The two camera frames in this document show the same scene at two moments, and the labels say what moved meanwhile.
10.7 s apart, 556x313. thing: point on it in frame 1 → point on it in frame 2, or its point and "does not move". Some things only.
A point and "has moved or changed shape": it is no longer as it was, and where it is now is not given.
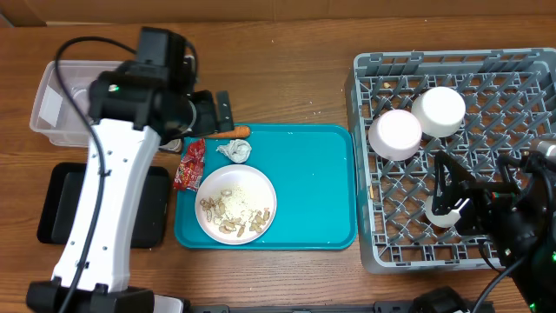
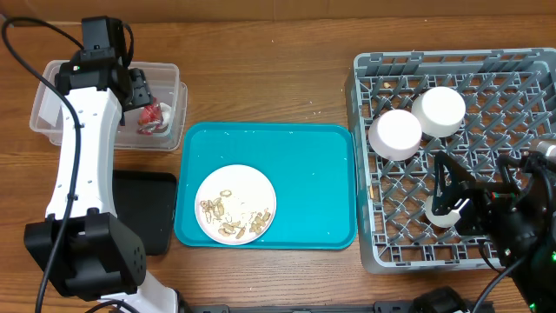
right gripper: x=467 y=204 does not move
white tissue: x=238 y=150 has moved or changed shape
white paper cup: x=442 y=221 does not move
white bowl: x=394 y=135 does not move
